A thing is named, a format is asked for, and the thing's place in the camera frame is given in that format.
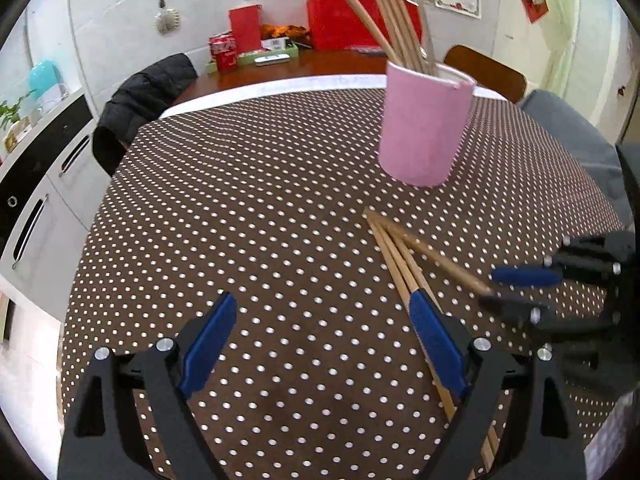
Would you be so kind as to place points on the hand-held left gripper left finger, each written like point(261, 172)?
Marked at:
point(207, 345)

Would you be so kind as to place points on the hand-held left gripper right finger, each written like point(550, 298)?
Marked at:
point(437, 340)

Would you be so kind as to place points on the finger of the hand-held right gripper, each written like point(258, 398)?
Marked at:
point(525, 276)
point(515, 307)

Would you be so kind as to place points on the slim bamboo chopstick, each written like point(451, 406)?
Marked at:
point(390, 255)
point(440, 262)
point(400, 255)
point(412, 260)

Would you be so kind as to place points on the pink cup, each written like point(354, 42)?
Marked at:
point(425, 125)

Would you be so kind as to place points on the bunch of wooden chopsticks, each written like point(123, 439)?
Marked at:
point(395, 20)

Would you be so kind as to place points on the brown polka dot tablecloth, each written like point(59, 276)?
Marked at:
point(250, 210)

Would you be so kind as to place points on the grey cloth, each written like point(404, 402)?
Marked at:
point(570, 140)

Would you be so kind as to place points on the brown wooden chair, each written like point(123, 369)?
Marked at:
point(490, 72)

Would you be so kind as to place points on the white and black cabinet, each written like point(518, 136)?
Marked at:
point(45, 180)

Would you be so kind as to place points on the pale green curtain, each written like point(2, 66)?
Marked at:
point(550, 20)

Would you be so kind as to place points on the black jacket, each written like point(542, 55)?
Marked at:
point(140, 95)

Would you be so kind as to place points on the white table cover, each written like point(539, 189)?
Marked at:
point(300, 87)

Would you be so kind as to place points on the red cola can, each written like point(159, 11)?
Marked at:
point(216, 42)
point(227, 57)

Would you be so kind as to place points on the green tray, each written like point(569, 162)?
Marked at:
point(280, 51)

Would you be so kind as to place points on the green potted plant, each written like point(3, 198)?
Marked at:
point(12, 110)

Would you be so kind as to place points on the teal and white container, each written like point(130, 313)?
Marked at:
point(45, 82)

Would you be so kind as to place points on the tall red box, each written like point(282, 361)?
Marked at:
point(246, 30)

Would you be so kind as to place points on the red gift box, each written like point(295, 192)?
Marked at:
point(330, 25)

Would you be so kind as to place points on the orange snack bag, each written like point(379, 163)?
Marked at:
point(285, 34)

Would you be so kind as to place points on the hanging grey wall ornament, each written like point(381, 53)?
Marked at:
point(166, 21)

